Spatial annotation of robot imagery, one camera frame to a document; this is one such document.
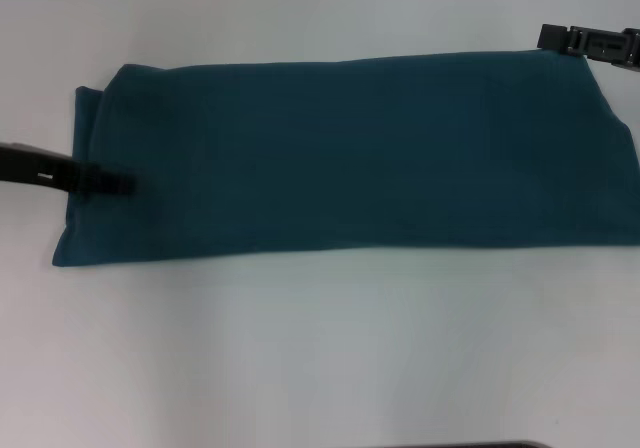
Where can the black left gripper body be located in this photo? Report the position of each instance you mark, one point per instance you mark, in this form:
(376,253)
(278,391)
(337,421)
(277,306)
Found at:
(30,165)

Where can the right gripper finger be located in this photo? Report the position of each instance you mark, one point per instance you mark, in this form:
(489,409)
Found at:
(590,43)

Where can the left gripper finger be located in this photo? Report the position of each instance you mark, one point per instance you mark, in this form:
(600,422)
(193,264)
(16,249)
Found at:
(102,180)

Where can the teal blue printed t-shirt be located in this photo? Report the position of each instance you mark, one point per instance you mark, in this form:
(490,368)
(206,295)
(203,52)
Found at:
(350,168)

